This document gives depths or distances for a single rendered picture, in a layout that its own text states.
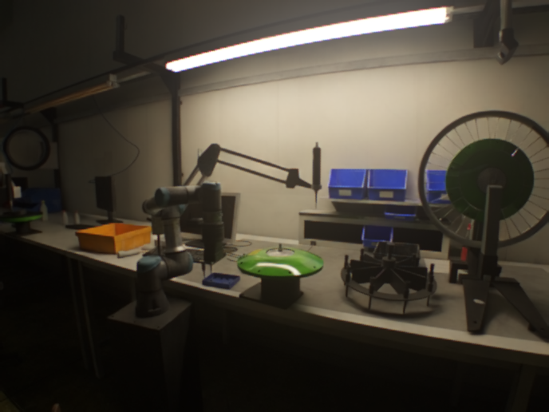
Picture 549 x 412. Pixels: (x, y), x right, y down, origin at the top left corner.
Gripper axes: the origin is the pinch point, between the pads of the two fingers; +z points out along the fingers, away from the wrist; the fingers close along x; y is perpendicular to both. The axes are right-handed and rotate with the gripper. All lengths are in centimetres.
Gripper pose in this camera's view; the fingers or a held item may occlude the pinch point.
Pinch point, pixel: (207, 275)
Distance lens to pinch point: 103.6
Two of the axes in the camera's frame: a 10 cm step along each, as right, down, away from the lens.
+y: 9.7, 0.3, -2.5
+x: 2.5, -1.2, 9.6
